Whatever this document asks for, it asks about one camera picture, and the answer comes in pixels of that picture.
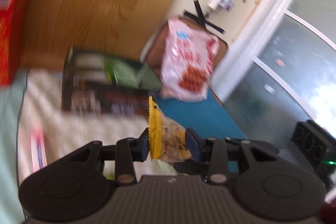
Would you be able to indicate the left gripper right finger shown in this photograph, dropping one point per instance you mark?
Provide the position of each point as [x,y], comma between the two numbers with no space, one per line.
[211,152]

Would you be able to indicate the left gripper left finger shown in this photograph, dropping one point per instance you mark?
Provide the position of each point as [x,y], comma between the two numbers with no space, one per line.
[128,151]

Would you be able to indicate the yellow peanut snack bag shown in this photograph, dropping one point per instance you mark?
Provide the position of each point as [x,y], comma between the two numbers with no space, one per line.
[167,140]

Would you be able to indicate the pink rectangular snack box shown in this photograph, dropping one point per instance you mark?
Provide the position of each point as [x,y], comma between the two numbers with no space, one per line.
[38,152]

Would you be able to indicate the blue checked cloth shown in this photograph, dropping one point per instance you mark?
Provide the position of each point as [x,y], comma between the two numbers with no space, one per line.
[207,118]

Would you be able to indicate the black open cardboard box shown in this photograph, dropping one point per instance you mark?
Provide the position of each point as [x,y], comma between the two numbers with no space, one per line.
[86,90]

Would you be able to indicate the pink fried dough snack bag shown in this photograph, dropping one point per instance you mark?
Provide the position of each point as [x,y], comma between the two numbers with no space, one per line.
[188,62]

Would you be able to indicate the brown seat cushion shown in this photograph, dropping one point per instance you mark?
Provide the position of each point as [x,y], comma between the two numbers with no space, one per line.
[155,54]

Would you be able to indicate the patterned patchwork bed sheet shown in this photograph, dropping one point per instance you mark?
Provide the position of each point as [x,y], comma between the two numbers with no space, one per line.
[33,102]

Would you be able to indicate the wood pattern board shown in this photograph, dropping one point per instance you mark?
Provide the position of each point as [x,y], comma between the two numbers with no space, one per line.
[120,27]

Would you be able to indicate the red gift box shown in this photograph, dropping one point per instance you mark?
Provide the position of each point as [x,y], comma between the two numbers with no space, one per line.
[12,20]

